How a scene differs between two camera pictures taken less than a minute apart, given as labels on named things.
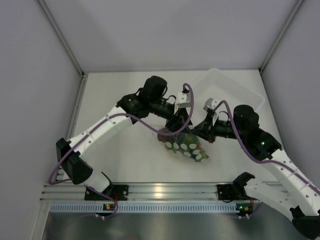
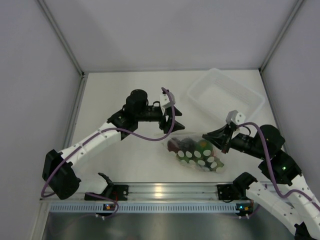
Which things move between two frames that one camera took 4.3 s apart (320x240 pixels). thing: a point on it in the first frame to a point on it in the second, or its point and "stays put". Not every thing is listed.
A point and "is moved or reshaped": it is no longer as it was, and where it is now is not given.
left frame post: x=83 y=75 stays put
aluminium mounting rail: x=60 y=191 stays put
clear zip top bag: x=184 y=144 is moved or reshaped
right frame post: x=294 y=12 stays put
